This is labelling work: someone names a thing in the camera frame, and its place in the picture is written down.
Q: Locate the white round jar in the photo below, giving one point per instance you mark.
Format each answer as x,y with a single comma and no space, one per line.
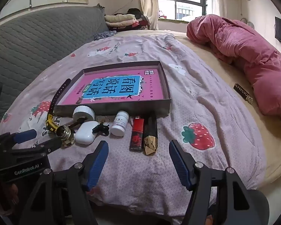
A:
83,113

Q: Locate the black yellow wristwatch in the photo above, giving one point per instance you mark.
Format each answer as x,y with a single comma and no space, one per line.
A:
58,93

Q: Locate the white earbuds case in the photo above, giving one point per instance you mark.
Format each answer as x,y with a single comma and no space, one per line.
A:
85,133

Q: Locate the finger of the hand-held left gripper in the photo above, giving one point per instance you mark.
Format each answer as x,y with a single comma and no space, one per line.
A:
25,134
49,145

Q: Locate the pink book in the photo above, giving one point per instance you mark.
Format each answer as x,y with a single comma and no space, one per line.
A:
149,86

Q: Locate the grey cardboard box tray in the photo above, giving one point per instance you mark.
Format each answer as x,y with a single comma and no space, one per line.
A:
107,109

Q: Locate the white pill bottle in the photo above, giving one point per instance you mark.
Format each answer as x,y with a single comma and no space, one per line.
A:
119,124

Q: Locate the pink quilt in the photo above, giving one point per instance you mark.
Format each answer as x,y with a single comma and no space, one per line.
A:
248,49

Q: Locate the person's left hand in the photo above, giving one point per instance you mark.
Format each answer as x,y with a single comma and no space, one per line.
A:
7,196

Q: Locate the black gold slim box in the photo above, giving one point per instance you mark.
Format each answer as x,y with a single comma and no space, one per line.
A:
151,126

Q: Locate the dark framed window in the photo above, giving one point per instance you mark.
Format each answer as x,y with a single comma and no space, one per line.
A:
185,7

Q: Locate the red lighter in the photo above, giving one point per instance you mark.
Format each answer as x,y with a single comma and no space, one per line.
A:
137,136

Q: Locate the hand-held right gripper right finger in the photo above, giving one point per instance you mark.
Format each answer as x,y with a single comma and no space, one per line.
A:
180,166

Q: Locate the strawberry printed blanket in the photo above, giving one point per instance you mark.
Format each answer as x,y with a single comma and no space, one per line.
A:
201,98

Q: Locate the dark floral cloth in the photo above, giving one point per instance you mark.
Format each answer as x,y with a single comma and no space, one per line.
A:
104,35

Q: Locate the grey quilted headboard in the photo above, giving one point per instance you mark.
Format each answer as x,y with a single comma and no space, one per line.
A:
37,39

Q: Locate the gold metal jar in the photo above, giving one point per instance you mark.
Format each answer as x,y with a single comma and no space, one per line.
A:
65,133

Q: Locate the stack of folded clothes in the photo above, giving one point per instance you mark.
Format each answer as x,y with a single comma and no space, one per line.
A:
119,18

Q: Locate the black hair clip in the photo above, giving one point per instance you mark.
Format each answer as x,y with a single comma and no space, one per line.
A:
100,129

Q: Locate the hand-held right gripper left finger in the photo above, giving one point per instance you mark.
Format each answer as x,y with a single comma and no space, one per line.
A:
98,164

